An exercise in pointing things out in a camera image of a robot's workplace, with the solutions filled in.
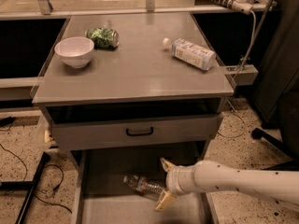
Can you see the grey drawer cabinet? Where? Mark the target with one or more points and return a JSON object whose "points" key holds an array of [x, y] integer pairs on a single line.
{"points": [[138, 80]]}

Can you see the white spiral hose fixture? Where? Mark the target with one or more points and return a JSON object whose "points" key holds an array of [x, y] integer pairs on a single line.
{"points": [[236, 5]]}

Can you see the black floor stand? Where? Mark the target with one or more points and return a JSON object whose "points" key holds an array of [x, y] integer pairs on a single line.
{"points": [[29, 186]]}

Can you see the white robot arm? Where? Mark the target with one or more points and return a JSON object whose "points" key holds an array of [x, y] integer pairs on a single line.
{"points": [[280, 187]]}

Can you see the grey top drawer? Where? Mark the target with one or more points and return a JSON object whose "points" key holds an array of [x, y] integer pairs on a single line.
{"points": [[107, 134]]}

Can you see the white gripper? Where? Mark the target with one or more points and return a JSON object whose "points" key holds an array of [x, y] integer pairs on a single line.
{"points": [[173, 180]]}

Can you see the white labelled bottle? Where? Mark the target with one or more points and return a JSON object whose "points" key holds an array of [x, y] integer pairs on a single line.
{"points": [[191, 53]]}

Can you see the white bowl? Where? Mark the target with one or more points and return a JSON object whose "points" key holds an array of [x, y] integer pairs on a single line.
{"points": [[75, 51]]}

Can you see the clear plastic water bottle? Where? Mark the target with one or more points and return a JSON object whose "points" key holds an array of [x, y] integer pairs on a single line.
{"points": [[144, 187]]}

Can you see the grey metal rail frame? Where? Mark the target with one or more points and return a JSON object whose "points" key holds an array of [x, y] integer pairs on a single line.
{"points": [[93, 3]]}

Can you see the grey open middle drawer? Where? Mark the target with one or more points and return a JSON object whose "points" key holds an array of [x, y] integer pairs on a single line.
{"points": [[105, 199]]}

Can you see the black drawer handle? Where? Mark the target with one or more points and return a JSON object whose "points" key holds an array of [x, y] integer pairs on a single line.
{"points": [[139, 132]]}

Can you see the green soda can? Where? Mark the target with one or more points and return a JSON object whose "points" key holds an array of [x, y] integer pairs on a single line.
{"points": [[103, 38]]}

